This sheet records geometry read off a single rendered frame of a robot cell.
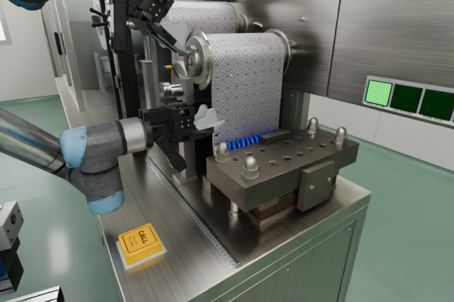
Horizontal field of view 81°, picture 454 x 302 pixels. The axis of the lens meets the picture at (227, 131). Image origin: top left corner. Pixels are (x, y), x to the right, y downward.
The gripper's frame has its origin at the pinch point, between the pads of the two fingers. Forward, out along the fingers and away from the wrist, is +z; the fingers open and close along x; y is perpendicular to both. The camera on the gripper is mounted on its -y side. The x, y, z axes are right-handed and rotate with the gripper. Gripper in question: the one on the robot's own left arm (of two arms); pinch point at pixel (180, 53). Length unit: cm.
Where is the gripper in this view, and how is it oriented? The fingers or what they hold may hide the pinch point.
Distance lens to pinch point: 67.9
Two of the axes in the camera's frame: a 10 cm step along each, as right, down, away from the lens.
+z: 6.4, 4.3, 6.3
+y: 5.3, -8.5, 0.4
